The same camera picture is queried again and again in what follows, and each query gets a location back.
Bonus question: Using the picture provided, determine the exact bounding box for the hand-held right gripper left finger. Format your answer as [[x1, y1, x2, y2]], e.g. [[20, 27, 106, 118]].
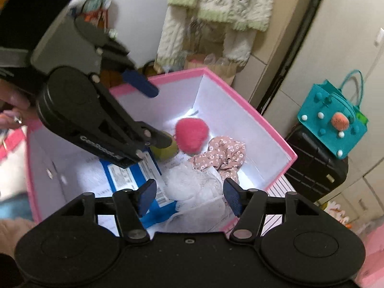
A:
[[61, 179, 157, 244]]

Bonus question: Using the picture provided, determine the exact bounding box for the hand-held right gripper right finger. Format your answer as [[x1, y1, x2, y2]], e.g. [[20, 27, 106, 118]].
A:
[[223, 178, 320, 243]]

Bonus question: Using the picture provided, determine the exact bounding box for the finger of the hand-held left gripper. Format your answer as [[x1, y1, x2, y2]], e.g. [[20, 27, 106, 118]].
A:
[[72, 75, 174, 168], [75, 17, 159, 98]]

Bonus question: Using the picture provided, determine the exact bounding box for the green makeup puff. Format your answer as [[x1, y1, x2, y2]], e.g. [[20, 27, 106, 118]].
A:
[[150, 136, 180, 161]]

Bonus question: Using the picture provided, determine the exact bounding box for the blue wet wipes packet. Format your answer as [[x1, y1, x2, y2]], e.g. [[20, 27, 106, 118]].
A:
[[100, 151, 177, 228]]

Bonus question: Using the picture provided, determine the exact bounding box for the pink fluffy pompom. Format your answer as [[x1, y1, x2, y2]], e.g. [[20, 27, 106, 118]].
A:
[[175, 118, 210, 156]]

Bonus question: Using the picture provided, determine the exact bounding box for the white mesh bath sponge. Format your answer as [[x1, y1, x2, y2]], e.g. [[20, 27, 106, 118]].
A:
[[163, 162, 227, 233]]

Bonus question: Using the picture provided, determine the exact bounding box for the pink floral scrunchie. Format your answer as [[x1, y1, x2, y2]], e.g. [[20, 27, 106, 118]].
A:
[[192, 136, 246, 183]]

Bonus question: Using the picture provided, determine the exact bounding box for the pink cardboard box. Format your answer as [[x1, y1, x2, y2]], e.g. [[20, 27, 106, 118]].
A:
[[25, 67, 298, 234]]

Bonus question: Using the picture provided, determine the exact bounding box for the person's left hand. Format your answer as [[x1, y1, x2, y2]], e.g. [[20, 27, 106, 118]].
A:
[[0, 78, 32, 129]]

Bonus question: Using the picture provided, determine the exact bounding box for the red printed box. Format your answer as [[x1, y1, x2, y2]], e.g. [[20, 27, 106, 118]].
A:
[[82, 9, 108, 29]]

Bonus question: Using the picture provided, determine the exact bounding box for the black suitcase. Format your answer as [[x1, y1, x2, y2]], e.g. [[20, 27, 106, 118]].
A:
[[284, 126, 349, 203]]

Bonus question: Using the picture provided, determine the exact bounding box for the brown paper bag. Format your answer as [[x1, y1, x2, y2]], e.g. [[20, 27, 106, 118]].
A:
[[183, 52, 240, 86]]

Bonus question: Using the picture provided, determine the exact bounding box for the printed plastic bag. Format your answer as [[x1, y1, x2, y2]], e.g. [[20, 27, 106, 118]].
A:
[[322, 199, 354, 228]]

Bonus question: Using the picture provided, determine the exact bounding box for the fluffy white pajama set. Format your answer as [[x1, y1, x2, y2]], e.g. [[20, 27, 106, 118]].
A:
[[154, 0, 275, 74]]

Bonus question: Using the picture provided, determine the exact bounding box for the teal felt handbag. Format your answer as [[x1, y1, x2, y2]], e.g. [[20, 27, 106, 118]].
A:
[[297, 70, 368, 159]]

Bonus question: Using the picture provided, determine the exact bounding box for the beige tall cabinet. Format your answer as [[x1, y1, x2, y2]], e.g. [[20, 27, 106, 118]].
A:
[[234, 0, 318, 108]]

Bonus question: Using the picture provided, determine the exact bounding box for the beige wardrobe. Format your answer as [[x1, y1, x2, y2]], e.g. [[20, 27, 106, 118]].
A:
[[264, 0, 384, 225]]

